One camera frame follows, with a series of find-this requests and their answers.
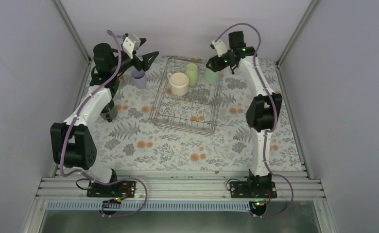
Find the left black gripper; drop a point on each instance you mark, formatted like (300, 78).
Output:
(145, 64)

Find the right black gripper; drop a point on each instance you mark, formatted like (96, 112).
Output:
(216, 65)

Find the mint green tumbler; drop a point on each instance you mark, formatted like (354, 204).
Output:
(211, 76)

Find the light green cup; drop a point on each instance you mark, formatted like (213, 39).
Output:
(192, 71)

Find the lilac cup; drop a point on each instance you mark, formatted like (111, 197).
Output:
(139, 78)

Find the cream mug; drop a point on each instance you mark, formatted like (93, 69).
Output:
(179, 83)

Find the dark grey mug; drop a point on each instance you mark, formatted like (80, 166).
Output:
(109, 112)

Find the coral pattern mug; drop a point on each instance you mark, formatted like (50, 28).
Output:
(121, 82)

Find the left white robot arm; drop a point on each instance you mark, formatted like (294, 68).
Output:
(72, 143)

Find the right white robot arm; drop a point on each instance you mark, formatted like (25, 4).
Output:
(263, 112)

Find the floral table mat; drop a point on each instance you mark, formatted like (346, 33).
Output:
(132, 141)

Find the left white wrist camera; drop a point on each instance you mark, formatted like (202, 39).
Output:
(131, 43)

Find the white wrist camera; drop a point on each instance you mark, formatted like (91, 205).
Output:
(131, 43)
(219, 46)

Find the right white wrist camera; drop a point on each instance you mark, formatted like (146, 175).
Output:
(219, 46)

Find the wire dish rack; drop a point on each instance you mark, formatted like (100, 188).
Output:
(196, 111)

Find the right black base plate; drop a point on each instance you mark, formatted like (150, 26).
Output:
(244, 190)

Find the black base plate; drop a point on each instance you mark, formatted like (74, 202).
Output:
(244, 190)
(124, 189)

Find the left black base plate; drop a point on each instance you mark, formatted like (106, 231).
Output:
(124, 189)

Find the aluminium rail frame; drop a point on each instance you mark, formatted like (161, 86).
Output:
(181, 202)

